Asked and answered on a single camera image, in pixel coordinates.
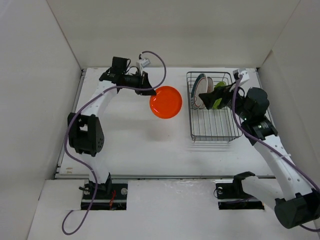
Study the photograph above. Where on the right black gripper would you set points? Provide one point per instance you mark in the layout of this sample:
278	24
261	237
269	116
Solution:
209	99

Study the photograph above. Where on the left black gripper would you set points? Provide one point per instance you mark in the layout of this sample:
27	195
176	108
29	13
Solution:
143	80

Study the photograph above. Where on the green plastic plate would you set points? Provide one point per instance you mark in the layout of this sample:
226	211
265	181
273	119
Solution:
218	100

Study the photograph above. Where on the orange sunburst patterned plate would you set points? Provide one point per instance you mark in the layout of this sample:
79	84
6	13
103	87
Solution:
210	88

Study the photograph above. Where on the green rimmed white plate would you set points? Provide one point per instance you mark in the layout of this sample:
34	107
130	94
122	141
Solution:
200	86

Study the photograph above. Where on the orange plastic plate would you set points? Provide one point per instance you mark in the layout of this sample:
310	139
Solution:
167	102

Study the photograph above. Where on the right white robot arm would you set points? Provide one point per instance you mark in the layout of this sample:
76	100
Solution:
299	201

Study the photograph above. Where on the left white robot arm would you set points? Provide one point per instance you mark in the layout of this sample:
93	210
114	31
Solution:
86	135

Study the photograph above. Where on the grey wire dish rack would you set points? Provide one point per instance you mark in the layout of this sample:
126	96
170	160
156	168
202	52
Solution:
213	124

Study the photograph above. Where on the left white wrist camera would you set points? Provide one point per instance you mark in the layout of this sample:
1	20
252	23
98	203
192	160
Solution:
142	63

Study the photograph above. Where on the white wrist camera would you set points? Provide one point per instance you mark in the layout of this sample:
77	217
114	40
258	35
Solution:
241	75
142	63

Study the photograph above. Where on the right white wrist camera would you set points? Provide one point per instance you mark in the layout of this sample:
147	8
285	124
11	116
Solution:
241	75

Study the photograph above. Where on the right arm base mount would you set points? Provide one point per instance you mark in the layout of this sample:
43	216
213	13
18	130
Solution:
229	199

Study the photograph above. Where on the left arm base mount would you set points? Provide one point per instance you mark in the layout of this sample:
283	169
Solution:
114	199

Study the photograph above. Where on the aluminium rail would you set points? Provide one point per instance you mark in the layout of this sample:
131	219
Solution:
146	177

